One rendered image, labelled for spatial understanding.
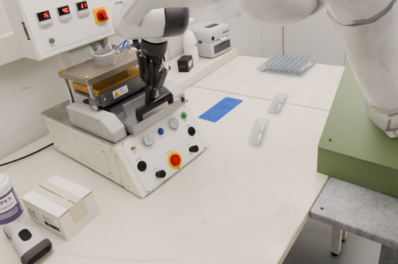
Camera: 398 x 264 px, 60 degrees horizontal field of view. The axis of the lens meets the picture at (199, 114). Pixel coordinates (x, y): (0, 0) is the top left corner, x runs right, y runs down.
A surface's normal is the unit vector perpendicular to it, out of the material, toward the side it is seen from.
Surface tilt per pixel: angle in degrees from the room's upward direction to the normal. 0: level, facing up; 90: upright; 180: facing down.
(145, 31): 122
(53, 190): 1
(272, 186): 0
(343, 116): 45
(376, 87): 89
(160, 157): 65
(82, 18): 90
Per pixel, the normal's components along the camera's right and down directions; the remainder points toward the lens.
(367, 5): 0.06, 0.81
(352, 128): -0.54, -0.32
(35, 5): 0.76, 0.22
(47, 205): -0.10, -0.90
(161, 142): 0.64, -0.17
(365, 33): -0.14, 0.93
